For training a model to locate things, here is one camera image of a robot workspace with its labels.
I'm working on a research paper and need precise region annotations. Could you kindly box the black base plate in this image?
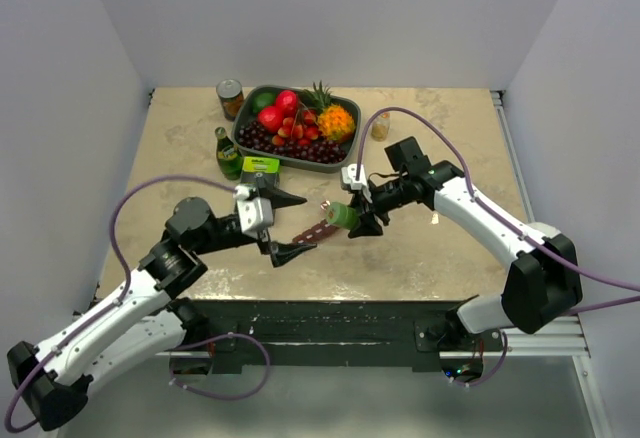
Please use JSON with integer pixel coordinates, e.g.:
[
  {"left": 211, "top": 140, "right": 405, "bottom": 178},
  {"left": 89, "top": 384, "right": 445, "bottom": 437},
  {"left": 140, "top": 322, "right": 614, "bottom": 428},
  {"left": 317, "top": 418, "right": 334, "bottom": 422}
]
[{"left": 87, "top": 299, "right": 556, "bottom": 375}]

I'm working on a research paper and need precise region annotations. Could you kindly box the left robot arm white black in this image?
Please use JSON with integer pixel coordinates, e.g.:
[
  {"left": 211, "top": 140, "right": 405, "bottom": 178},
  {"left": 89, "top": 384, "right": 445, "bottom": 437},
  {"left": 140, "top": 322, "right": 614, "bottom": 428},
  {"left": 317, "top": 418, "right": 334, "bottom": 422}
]
[{"left": 4, "top": 182, "right": 311, "bottom": 433}]

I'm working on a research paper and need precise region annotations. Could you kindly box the green pill bottle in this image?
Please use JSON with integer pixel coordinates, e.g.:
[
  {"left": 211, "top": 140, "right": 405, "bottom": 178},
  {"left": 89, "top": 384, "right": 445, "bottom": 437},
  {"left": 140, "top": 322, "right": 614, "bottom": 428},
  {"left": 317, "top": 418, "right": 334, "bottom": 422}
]
[{"left": 326, "top": 201, "right": 359, "bottom": 230}]

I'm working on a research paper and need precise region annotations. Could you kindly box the tin can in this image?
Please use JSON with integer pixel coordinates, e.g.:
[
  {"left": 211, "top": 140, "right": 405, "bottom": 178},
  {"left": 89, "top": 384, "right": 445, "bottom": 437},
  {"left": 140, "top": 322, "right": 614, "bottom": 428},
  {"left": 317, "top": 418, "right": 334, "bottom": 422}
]
[{"left": 216, "top": 79, "right": 244, "bottom": 121}]

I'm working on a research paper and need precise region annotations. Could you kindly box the red apple lower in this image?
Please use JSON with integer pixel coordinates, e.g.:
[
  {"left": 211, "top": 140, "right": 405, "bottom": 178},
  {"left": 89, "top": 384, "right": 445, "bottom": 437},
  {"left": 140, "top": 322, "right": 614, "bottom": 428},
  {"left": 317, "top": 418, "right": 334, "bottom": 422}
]
[{"left": 257, "top": 105, "right": 285, "bottom": 134}]

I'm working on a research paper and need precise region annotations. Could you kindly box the clear glass jar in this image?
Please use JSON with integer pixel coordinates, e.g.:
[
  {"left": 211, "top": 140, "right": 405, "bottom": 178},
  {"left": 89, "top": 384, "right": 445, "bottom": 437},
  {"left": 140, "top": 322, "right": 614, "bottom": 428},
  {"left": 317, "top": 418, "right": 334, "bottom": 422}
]
[{"left": 371, "top": 112, "right": 390, "bottom": 141}]

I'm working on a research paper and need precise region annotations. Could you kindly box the red weekly pill organizer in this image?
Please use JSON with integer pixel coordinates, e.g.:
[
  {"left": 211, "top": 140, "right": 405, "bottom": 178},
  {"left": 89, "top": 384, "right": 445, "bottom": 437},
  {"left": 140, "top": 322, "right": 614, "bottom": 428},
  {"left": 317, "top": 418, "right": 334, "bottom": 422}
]
[{"left": 292, "top": 200, "right": 338, "bottom": 244}]

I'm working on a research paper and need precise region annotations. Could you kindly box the white paper cup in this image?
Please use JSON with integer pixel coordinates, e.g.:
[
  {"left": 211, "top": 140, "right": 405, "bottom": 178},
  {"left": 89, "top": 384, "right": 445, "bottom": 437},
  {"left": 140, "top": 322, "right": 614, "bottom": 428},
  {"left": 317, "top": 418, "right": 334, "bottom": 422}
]
[{"left": 528, "top": 222, "right": 561, "bottom": 244}]

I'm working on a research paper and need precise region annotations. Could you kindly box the green glass bottle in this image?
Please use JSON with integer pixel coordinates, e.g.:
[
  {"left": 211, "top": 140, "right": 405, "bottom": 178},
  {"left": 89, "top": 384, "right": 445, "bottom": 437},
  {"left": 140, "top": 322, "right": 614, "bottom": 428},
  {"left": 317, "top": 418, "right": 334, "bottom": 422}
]
[{"left": 215, "top": 127, "right": 243, "bottom": 180}]

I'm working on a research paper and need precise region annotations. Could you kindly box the purple grape bunch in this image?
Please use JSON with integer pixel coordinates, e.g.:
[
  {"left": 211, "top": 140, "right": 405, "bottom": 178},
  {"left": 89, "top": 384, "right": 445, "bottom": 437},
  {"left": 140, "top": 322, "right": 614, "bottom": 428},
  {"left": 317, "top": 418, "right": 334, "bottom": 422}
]
[{"left": 236, "top": 121, "right": 346, "bottom": 164}]

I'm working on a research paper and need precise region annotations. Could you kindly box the aluminium rail frame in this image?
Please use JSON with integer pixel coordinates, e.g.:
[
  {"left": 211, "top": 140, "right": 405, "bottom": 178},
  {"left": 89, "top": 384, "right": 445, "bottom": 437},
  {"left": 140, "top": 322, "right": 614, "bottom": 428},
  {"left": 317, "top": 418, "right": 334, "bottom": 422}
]
[{"left": 154, "top": 88, "right": 594, "bottom": 359}]

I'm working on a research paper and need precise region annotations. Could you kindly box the green lime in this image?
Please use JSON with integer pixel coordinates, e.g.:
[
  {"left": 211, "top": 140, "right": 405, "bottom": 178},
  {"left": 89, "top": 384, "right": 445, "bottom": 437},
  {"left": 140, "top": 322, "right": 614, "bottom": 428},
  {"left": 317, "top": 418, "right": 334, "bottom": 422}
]
[{"left": 251, "top": 92, "right": 276, "bottom": 115}]

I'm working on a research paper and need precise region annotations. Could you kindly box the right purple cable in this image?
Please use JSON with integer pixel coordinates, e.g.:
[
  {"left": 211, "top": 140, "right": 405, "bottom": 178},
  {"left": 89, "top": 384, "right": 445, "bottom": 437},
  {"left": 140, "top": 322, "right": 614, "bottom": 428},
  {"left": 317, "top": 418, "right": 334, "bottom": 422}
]
[{"left": 355, "top": 106, "right": 640, "bottom": 389}]

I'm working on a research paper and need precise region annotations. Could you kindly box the red apple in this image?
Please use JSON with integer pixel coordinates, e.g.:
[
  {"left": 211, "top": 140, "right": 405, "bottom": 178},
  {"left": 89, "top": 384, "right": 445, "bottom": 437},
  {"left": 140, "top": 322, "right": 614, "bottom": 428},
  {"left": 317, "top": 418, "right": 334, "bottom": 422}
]
[
  {"left": 257, "top": 105, "right": 285, "bottom": 134},
  {"left": 274, "top": 90, "right": 299, "bottom": 117}
]

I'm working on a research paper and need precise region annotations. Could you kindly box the grey fruit tray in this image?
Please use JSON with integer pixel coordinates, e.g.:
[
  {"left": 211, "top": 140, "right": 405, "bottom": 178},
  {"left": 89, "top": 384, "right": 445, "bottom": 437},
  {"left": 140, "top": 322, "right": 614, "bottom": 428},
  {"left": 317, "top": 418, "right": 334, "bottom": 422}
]
[{"left": 231, "top": 85, "right": 361, "bottom": 174}]

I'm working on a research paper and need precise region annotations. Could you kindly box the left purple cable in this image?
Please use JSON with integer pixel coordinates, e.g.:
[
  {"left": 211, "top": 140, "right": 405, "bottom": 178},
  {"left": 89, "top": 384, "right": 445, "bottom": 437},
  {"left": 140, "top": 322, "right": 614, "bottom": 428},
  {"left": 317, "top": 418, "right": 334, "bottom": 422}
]
[{"left": 3, "top": 174, "right": 274, "bottom": 433}]

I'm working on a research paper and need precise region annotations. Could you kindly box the razor box black green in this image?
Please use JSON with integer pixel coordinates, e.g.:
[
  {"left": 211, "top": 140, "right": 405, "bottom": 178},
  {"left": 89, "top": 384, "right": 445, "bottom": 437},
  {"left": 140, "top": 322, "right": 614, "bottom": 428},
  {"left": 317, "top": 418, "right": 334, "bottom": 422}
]
[{"left": 240, "top": 156, "right": 280, "bottom": 187}]

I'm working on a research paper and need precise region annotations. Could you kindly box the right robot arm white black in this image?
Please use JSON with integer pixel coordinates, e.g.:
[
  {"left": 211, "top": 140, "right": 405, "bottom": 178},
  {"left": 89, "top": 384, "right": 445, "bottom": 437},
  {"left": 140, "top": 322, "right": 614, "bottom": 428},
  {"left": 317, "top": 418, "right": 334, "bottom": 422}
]
[{"left": 341, "top": 137, "right": 583, "bottom": 351}]

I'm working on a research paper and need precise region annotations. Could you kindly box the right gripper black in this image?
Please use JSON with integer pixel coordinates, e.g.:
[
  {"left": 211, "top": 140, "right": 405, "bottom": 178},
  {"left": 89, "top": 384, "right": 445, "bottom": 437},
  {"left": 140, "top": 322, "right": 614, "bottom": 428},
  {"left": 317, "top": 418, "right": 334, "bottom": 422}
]
[{"left": 346, "top": 175, "right": 411, "bottom": 238}]

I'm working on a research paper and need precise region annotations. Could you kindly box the pineapple top green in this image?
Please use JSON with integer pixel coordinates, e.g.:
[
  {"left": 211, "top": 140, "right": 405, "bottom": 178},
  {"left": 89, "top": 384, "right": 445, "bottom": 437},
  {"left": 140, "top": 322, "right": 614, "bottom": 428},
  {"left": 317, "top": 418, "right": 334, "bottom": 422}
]
[{"left": 301, "top": 81, "right": 333, "bottom": 114}]

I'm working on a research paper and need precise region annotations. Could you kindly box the red apple upper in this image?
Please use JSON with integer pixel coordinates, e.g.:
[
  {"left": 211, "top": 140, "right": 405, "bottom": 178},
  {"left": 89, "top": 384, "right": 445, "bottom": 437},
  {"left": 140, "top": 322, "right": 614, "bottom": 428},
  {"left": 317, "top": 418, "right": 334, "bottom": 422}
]
[{"left": 274, "top": 90, "right": 299, "bottom": 117}]

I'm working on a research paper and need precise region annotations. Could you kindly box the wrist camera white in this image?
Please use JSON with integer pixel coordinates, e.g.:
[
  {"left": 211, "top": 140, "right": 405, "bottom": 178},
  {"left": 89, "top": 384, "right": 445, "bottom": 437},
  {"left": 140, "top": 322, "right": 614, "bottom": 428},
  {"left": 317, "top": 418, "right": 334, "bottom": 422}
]
[
  {"left": 340, "top": 164, "right": 368, "bottom": 192},
  {"left": 233, "top": 184, "right": 274, "bottom": 237}
]

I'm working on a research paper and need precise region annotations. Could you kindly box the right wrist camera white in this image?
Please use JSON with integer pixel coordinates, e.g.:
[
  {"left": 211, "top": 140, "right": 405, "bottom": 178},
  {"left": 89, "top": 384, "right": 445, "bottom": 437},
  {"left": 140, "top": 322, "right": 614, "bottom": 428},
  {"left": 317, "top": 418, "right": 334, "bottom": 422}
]
[{"left": 340, "top": 164, "right": 368, "bottom": 192}]

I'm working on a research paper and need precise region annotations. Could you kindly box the purple cable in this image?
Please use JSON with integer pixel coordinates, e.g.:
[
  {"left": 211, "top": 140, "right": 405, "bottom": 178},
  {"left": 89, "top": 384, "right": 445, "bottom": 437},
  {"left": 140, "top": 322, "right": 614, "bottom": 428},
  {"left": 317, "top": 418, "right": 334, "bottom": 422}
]
[
  {"left": 355, "top": 106, "right": 640, "bottom": 389},
  {"left": 3, "top": 174, "right": 274, "bottom": 433}
]

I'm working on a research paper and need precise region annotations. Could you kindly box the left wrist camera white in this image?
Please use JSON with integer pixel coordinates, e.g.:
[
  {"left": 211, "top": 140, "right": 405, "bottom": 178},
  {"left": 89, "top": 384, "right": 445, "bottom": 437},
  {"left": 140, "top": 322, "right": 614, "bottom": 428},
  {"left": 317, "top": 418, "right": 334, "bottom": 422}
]
[{"left": 233, "top": 184, "right": 274, "bottom": 237}]

